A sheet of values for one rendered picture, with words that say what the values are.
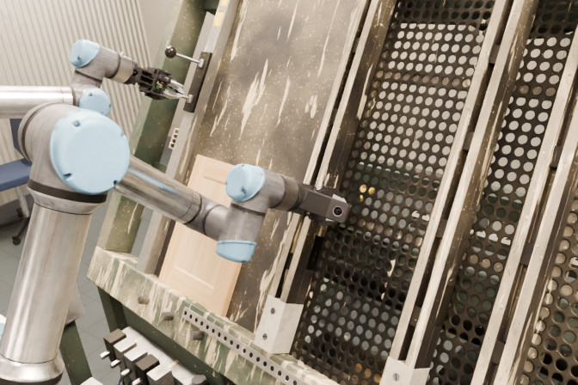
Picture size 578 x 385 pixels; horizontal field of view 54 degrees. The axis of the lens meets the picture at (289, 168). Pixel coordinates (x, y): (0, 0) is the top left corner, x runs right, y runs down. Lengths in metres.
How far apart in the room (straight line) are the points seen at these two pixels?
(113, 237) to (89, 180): 1.20
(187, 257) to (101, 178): 0.91
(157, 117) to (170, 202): 0.93
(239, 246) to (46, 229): 0.39
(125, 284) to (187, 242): 0.28
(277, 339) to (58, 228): 0.68
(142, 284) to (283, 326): 0.60
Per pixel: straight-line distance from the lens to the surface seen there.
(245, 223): 1.12
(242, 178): 1.10
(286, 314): 1.41
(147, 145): 2.05
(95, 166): 0.87
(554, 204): 1.12
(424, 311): 1.19
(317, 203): 1.22
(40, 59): 4.99
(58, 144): 0.86
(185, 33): 2.09
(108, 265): 2.03
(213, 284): 1.65
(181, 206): 1.17
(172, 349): 1.76
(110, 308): 2.15
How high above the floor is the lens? 1.84
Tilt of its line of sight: 23 degrees down
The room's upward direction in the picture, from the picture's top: 7 degrees counter-clockwise
